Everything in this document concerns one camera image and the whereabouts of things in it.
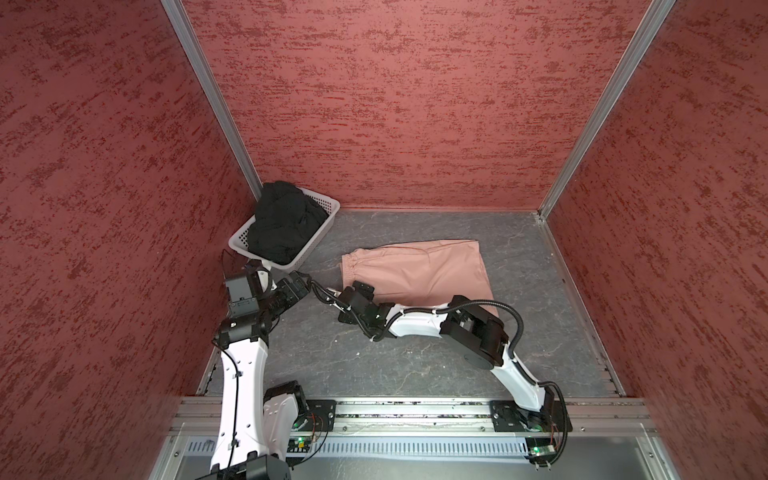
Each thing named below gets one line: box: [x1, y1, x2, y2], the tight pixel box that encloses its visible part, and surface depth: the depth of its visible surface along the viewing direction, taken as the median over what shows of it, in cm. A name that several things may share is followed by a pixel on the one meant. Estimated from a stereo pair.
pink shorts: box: [342, 240, 499, 314], surface depth 102 cm
